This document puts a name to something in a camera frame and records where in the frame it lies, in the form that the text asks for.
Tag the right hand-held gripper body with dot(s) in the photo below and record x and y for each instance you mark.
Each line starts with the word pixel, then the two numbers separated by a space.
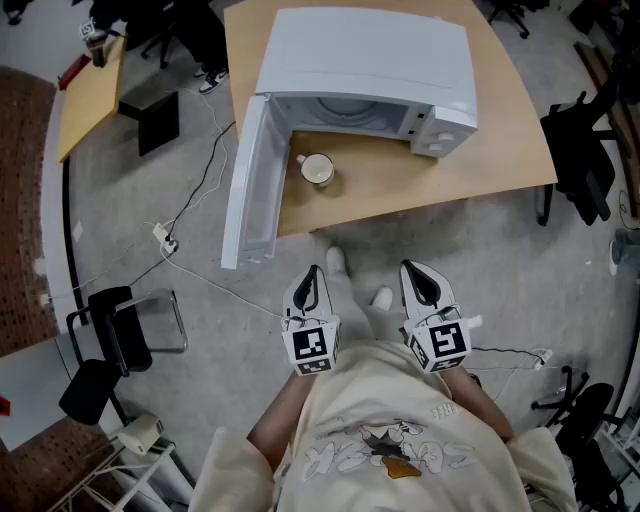
pixel 445 340

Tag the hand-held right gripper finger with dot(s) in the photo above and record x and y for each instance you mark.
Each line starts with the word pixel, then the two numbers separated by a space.
pixel 444 295
pixel 410 305

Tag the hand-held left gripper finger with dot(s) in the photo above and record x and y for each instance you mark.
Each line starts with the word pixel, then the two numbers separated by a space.
pixel 290 300
pixel 325 300

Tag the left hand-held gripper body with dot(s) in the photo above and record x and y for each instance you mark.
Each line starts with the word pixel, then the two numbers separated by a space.
pixel 310 345

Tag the white ceramic mug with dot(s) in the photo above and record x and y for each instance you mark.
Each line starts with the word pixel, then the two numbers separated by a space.
pixel 317 169

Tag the white microwave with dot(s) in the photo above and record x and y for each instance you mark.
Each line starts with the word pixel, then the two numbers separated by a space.
pixel 365 55

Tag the person's right forearm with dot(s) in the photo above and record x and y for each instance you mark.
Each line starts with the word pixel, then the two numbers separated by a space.
pixel 480 400

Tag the person's left forearm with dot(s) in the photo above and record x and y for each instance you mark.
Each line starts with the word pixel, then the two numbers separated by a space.
pixel 280 420

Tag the person's right white shoe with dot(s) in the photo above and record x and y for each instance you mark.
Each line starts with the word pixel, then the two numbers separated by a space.
pixel 382 297

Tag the person's white shoe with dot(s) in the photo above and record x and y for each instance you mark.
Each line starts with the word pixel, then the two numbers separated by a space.
pixel 382 297
pixel 336 259

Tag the cream trousers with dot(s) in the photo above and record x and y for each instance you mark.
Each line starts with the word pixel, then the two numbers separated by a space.
pixel 355 315

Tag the person's left white shoe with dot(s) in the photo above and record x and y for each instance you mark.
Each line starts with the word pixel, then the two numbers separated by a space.
pixel 336 259

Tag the cream printed t-shirt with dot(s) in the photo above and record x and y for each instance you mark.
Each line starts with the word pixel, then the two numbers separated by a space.
pixel 380 400

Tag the white power strip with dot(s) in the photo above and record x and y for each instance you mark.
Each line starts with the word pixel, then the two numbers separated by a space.
pixel 160 231
pixel 542 359

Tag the black office chair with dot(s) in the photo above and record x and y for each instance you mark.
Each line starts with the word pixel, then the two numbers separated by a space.
pixel 585 415
pixel 150 25
pixel 510 12
pixel 585 165

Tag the black cantilever chair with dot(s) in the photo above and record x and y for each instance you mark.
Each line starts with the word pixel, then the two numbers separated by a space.
pixel 125 330

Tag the beige box device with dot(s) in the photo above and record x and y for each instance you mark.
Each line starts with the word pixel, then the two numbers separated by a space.
pixel 140 434

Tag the white metal rack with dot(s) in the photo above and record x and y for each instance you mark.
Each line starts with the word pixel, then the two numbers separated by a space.
pixel 150 470

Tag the white metal shelf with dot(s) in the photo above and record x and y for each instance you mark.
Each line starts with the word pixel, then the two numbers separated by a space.
pixel 622 450

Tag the small wooden table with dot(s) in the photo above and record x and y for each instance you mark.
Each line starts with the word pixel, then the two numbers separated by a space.
pixel 90 100

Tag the small red object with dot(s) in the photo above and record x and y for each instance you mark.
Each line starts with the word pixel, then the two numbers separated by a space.
pixel 4 406

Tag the black handheld device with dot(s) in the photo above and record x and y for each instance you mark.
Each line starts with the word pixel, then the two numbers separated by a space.
pixel 97 52

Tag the red box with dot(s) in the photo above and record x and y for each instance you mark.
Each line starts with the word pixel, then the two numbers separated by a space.
pixel 74 72

